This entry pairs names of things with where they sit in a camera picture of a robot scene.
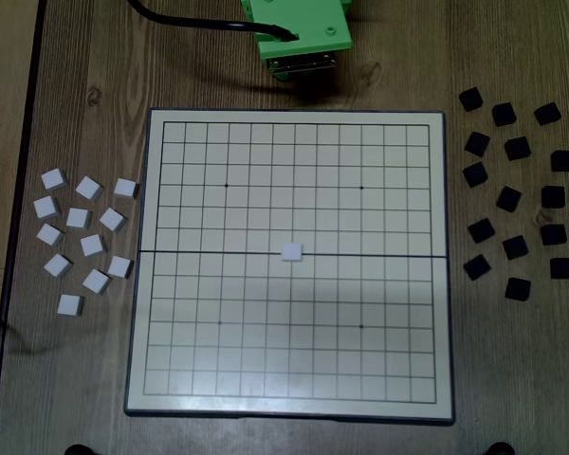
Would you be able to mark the white square stone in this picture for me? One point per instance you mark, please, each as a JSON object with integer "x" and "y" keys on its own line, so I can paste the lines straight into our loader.
{"x": 70, "y": 304}
{"x": 89, "y": 188}
{"x": 50, "y": 234}
{"x": 97, "y": 281}
{"x": 125, "y": 187}
{"x": 292, "y": 251}
{"x": 54, "y": 179}
{"x": 78, "y": 218}
{"x": 112, "y": 219}
{"x": 46, "y": 207}
{"x": 93, "y": 245}
{"x": 120, "y": 266}
{"x": 58, "y": 265}

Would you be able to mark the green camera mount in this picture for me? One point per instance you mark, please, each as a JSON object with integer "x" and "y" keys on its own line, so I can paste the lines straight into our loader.
{"x": 308, "y": 19}

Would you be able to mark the black square stone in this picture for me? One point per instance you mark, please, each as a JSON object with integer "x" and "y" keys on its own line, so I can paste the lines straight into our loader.
{"x": 553, "y": 234}
{"x": 553, "y": 196}
{"x": 477, "y": 143}
{"x": 515, "y": 247}
{"x": 547, "y": 114}
{"x": 563, "y": 160}
{"x": 518, "y": 148}
{"x": 471, "y": 99}
{"x": 477, "y": 267}
{"x": 504, "y": 114}
{"x": 518, "y": 288}
{"x": 481, "y": 231}
{"x": 508, "y": 198}
{"x": 475, "y": 174}
{"x": 562, "y": 268}

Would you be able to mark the black stand foot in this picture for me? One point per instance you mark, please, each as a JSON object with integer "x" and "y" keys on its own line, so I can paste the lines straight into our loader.
{"x": 500, "y": 449}
{"x": 78, "y": 449}

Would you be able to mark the white go board with grid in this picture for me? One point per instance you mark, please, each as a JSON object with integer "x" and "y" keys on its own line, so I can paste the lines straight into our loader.
{"x": 289, "y": 332}

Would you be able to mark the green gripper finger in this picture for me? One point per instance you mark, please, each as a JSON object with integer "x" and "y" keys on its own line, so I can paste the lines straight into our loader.
{"x": 284, "y": 77}

